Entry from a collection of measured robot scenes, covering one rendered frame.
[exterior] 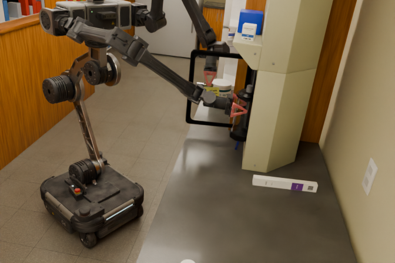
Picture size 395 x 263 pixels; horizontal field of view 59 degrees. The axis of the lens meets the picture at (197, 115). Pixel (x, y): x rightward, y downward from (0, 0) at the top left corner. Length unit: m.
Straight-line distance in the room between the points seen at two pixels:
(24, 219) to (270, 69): 2.08
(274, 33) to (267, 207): 0.67
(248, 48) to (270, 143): 0.43
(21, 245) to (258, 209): 1.72
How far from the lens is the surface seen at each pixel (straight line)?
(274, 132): 1.54
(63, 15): 1.83
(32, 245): 2.66
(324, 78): 1.86
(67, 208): 2.50
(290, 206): 1.47
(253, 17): 1.58
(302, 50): 1.47
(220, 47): 1.76
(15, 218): 2.89
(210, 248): 1.23
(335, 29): 1.80
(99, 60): 2.06
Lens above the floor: 1.82
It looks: 25 degrees down
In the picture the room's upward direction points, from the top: 5 degrees clockwise
